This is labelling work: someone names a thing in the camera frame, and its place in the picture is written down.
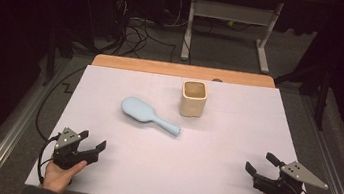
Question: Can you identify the black metal stand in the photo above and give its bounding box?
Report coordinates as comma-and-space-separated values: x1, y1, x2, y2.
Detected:
41, 23, 79, 91
268, 54, 337, 132

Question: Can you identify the light blue hairbrush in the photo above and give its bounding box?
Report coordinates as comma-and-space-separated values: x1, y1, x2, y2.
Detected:
117, 95, 185, 138

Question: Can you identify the bundle of black floor cables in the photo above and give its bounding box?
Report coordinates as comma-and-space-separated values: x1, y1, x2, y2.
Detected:
96, 0, 187, 65

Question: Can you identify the white metal desk frame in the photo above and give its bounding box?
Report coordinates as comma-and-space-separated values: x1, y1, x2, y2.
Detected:
179, 0, 285, 75

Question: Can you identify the person's left hand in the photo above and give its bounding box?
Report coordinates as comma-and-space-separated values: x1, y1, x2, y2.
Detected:
42, 155, 89, 194

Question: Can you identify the left hand-held gripper black cable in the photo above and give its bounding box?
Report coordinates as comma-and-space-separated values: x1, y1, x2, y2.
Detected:
35, 132, 62, 186

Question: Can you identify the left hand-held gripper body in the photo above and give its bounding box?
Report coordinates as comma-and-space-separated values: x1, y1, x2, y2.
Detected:
50, 125, 104, 175

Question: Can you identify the dark equipment with red light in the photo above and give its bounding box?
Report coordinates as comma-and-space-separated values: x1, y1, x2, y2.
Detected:
75, 0, 133, 55

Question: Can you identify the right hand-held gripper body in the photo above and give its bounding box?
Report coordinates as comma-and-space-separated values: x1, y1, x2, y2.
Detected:
250, 155, 332, 194

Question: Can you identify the long black floor cable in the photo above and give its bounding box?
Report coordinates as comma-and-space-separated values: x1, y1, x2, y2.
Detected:
32, 60, 87, 146

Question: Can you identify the cream square cup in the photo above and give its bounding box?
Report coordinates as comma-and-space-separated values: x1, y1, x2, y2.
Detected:
178, 78, 210, 120

